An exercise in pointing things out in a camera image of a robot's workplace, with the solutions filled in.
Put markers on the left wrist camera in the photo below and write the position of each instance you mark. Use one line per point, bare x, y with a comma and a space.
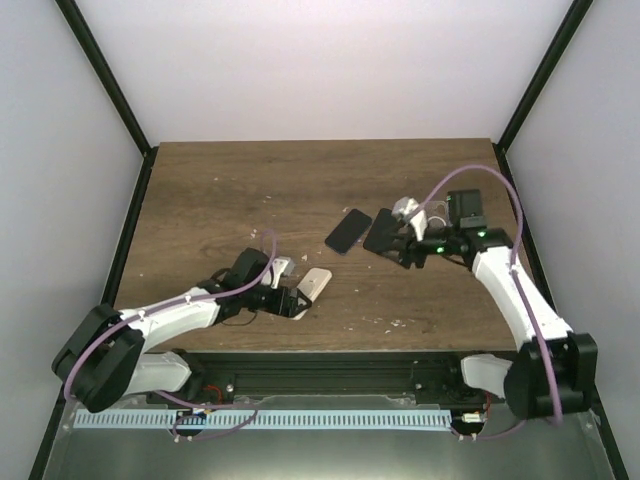
282, 267

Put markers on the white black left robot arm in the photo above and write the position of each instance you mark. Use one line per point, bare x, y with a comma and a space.
111, 354

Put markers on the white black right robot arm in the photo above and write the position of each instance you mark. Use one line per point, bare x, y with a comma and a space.
554, 368

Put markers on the clear phone case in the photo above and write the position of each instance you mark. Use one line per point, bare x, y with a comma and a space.
437, 214

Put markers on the black right frame post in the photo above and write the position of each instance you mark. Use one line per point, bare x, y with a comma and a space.
562, 38

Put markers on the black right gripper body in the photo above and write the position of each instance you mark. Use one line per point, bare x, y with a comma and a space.
414, 250

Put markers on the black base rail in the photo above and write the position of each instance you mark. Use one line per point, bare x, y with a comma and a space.
607, 436
109, 296

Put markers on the blue edged black smartphone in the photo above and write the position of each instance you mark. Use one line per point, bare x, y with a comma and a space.
348, 231

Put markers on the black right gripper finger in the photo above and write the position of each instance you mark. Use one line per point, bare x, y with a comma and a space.
396, 252
397, 232

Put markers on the beige phone case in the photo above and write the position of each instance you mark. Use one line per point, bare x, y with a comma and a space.
313, 284

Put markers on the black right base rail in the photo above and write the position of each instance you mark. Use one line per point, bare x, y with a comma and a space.
607, 436

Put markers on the light blue slotted cable duct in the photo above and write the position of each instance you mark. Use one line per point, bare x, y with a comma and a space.
279, 419

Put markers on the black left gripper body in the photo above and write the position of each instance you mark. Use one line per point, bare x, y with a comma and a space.
275, 306

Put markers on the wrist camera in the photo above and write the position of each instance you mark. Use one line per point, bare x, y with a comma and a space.
282, 267
411, 212

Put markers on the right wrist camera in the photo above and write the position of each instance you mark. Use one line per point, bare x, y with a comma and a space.
411, 212

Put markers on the black front mounting rail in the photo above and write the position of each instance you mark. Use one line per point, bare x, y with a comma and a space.
429, 377

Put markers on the black left frame post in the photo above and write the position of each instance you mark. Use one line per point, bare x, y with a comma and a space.
91, 49

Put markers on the black frame post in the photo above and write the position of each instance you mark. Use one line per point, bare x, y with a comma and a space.
562, 38
91, 49

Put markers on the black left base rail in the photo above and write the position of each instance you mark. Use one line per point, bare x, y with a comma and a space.
109, 296

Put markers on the grey metal front plate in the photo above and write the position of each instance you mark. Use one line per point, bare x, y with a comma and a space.
502, 450

